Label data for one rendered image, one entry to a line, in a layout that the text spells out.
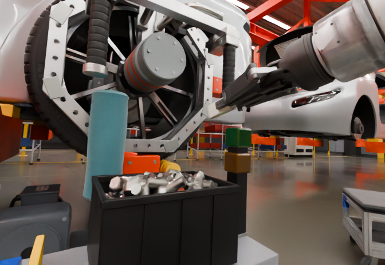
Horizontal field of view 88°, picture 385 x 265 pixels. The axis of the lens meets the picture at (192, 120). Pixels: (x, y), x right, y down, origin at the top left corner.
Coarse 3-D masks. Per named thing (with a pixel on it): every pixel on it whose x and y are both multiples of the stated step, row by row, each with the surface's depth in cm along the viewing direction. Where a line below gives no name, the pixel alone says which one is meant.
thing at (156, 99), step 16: (112, 16) 73; (128, 16) 74; (80, 32) 69; (112, 32) 87; (128, 32) 74; (112, 48) 70; (112, 64) 70; (192, 64) 85; (176, 80) 98; (192, 80) 86; (80, 96) 64; (128, 96) 72; (144, 96) 76; (176, 96) 98; (192, 96) 85; (160, 112) 79; (176, 112) 92; (144, 128) 75; (160, 128) 90
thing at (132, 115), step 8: (104, 80) 107; (112, 80) 109; (112, 88) 104; (128, 104) 108; (136, 104) 115; (144, 104) 118; (128, 112) 113; (136, 112) 115; (144, 112) 118; (128, 120) 112; (136, 120) 115
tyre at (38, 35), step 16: (64, 0) 61; (48, 16) 59; (32, 32) 57; (48, 32) 59; (32, 48) 57; (32, 64) 56; (32, 80) 56; (32, 96) 56; (48, 112) 58; (64, 128) 60; (80, 144) 62; (160, 160) 77
